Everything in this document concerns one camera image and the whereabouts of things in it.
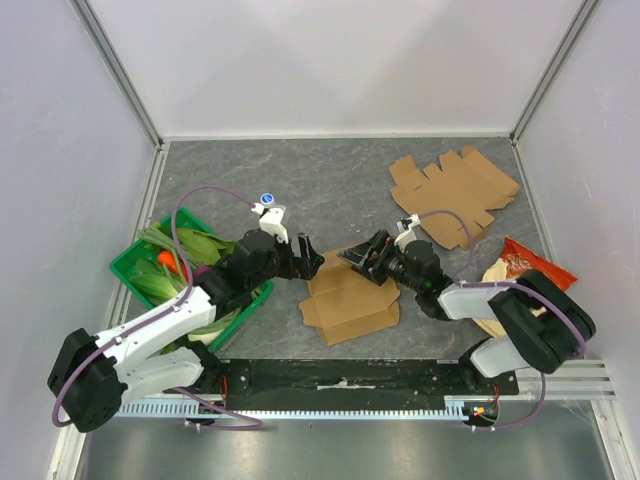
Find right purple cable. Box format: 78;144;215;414
417;208;586;434

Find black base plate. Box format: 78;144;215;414
186;359;519;413

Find green plastic basket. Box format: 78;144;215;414
110;208;273;352

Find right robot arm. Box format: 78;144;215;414
338;229;596;394

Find green leafy vegetable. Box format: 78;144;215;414
127;227;241;351

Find grey cable duct rail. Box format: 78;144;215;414
115;396;497;421

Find purple cable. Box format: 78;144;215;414
417;208;586;434
52;185;266;432

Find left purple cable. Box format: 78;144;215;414
52;185;266;432

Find red snack bag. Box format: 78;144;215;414
500;237;578;291

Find orange carrot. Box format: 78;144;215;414
155;250;192;282

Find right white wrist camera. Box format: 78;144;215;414
394;214;421;252

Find brown cardboard box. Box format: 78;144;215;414
299;250;400;346

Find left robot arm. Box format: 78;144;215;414
47;229;325;433

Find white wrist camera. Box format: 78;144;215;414
251;203;289;244
394;214;421;252

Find beige cassava chips bag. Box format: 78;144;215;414
473;258;519;338

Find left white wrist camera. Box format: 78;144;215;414
251;203;289;244

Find green long beans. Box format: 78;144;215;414
130;222;234;306

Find purple onion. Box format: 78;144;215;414
194;265;211;277

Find clear plastic water bottle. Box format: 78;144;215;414
260;193;275;208

